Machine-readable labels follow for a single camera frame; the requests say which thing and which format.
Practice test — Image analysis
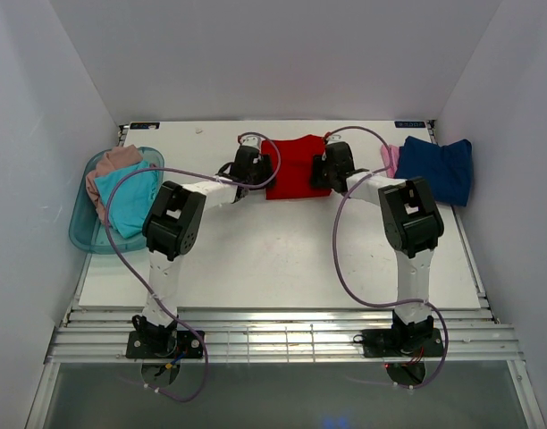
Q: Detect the red t shirt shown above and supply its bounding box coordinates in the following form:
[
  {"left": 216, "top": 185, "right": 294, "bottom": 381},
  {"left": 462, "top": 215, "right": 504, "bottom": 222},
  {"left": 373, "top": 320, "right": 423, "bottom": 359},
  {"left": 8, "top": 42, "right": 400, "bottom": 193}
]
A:
[{"left": 265, "top": 135, "right": 331, "bottom": 200}]

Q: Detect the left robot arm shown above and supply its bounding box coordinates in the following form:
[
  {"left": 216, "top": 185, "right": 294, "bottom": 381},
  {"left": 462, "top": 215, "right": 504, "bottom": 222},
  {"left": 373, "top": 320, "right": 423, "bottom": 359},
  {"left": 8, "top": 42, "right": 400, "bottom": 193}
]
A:
[{"left": 132, "top": 145, "right": 276, "bottom": 358}]

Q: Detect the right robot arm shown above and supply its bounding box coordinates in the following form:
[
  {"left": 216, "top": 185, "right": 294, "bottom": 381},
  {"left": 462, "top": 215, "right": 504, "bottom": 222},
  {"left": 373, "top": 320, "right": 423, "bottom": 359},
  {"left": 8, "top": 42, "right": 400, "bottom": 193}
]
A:
[{"left": 310, "top": 141, "right": 444, "bottom": 357}]

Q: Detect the light pink folded t shirt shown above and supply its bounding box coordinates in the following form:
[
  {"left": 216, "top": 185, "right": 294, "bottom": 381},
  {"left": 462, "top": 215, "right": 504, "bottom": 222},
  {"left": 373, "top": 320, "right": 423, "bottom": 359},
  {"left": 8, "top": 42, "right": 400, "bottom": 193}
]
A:
[{"left": 381, "top": 145, "right": 400, "bottom": 178}]

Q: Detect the right blue corner label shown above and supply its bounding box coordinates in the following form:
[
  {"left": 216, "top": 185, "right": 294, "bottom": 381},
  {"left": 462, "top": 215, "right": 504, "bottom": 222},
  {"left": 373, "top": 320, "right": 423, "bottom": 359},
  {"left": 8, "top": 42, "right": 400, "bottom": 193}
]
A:
[{"left": 394, "top": 121, "right": 426, "bottom": 129}]

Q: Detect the blue corner label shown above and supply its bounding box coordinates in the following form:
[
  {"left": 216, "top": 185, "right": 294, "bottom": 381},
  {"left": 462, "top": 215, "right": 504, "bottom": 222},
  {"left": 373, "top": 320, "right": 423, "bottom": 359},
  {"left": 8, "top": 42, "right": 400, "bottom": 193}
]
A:
[
  {"left": 394, "top": 121, "right": 426, "bottom": 129},
  {"left": 129, "top": 122, "right": 160, "bottom": 130}
]

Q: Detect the navy blue folded t shirt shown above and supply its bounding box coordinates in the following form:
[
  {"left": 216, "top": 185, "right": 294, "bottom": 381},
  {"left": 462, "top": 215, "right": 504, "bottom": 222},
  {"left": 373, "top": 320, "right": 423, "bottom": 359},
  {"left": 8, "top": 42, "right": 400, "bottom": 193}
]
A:
[{"left": 394, "top": 136, "right": 474, "bottom": 206}]

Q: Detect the turquoise t shirt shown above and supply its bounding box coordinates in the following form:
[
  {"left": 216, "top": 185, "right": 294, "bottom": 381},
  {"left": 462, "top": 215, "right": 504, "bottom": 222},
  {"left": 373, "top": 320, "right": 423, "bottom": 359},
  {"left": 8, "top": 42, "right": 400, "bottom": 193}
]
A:
[{"left": 94, "top": 160, "right": 159, "bottom": 239}]

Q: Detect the left blue corner label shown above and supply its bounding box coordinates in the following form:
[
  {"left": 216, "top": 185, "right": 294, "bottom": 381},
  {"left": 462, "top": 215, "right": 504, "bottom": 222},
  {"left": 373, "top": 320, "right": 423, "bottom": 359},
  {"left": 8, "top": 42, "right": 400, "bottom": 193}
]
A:
[{"left": 129, "top": 122, "right": 160, "bottom": 130}]

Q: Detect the dusty pink t shirt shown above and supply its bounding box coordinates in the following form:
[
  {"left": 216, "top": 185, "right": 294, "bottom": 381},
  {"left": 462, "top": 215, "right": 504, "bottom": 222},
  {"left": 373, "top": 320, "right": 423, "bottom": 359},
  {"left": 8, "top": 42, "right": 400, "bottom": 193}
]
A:
[{"left": 85, "top": 145, "right": 143, "bottom": 223}]

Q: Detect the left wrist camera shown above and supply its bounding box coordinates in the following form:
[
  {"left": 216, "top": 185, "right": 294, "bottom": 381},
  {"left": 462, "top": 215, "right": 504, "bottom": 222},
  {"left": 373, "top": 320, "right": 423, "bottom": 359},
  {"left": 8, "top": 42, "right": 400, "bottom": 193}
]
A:
[{"left": 239, "top": 135, "right": 263, "bottom": 151}]

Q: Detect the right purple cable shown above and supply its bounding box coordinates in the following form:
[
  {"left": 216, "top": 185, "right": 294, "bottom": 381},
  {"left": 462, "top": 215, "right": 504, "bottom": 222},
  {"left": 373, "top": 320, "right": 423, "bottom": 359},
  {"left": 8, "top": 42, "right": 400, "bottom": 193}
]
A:
[{"left": 323, "top": 126, "right": 449, "bottom": 391}]

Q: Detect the purple cable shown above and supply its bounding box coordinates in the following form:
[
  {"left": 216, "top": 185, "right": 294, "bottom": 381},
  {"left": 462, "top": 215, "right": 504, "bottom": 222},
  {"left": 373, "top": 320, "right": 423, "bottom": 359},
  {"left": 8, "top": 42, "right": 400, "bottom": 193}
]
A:
[
  {"left": 104, "top": 131, "right": 282, "bottom": 403},
  {"left": 323, "top": 126, "right": 449, "bottom": 391}
]

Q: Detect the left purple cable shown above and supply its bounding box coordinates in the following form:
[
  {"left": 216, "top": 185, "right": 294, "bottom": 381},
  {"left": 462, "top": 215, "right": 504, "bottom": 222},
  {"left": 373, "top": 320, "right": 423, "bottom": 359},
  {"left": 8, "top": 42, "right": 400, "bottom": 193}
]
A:
[{"left": 104, "top": 131, "right": 282, "bottom": 403}]

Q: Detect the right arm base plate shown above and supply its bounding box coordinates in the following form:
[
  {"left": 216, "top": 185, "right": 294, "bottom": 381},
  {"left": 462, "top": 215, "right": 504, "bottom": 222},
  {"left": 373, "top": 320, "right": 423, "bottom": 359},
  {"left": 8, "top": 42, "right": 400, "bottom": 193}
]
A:
[{"left": 352, "top": 328, "right": 444, "bottom": 358}]

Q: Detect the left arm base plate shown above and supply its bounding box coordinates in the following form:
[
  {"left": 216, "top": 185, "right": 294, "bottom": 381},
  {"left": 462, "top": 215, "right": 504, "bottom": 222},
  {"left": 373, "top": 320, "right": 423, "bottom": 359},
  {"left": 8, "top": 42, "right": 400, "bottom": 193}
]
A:
[{"left": 125, "top": 331, "right": 205, "bottom": 359}]

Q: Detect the aluminium rail frame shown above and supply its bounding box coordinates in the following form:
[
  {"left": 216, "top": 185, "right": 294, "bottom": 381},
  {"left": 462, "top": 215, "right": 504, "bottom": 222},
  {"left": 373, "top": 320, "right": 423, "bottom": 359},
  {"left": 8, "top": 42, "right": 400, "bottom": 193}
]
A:
[{"left": 47, "top": 307, "right": 524, "bottom": 364}]

